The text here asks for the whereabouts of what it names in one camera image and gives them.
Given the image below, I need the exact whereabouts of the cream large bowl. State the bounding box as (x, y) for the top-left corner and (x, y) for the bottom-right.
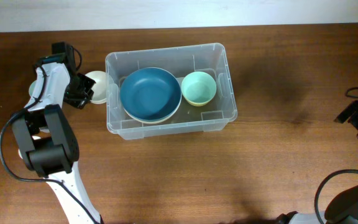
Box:
(124, 105), (180, 124)

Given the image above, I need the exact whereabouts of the clear plastic storage bin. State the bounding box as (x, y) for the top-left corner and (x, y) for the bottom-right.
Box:
(105, 43), (238, 140)

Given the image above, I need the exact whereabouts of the dark blue large bowl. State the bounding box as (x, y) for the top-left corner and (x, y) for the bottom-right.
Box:
(120, 67), (181, 120)

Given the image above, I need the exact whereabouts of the mint green cup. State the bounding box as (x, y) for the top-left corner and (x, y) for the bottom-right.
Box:
(29, 81), (37, 96)

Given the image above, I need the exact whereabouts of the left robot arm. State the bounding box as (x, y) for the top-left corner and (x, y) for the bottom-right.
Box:
(6, 42), (103, 223)

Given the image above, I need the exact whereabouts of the white small bowl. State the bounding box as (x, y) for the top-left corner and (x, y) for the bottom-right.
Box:
(85, 71), (107, 105)

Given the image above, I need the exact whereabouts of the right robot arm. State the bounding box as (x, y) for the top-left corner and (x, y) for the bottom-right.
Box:
(275, 100), (358, 224)

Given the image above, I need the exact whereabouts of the mint green small bowl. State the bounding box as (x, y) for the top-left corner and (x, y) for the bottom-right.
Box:
(181, 72), (217, 103)

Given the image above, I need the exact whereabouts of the yellow small bowl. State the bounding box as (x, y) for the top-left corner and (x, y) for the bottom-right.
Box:
(185, 98), (211, 107)

